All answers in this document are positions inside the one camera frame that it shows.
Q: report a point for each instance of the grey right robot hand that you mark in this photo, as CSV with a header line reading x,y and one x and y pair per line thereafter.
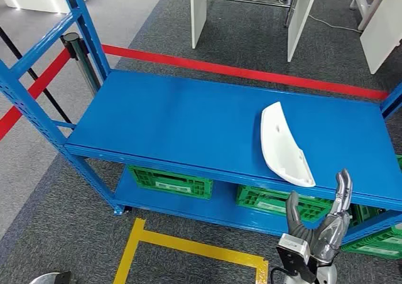
x,y
329,236

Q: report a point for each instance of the white curved plastic part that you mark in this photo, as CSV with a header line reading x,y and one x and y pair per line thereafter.
x,y
279,144

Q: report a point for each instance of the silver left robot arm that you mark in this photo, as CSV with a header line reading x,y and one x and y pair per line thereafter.
x,y
44,279

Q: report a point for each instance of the blue metal shelf rack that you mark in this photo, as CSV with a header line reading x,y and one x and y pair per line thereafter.
x,y
188,120

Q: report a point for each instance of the green plastic crate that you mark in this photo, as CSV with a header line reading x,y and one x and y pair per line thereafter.
x,y
170,182
260,203
367,215
376,246
399,162

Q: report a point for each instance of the long red barrier belt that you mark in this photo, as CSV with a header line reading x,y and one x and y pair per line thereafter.
x,y
238,72

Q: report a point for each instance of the white desk side panel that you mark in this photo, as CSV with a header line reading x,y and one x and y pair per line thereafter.
x,y
382,32

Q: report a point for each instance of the white step stool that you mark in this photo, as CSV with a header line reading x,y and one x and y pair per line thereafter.
x,y
364,5

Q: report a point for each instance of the white desk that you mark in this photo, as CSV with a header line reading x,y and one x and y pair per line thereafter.
x,y
198,11

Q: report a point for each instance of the short red barrier belt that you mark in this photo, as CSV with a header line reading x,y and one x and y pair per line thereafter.
x,y
38,86

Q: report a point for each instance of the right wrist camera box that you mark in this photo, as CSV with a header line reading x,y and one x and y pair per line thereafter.
x,y
293,249

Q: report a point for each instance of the chrome stanchion post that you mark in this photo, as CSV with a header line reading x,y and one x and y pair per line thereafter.
x,y
82,61

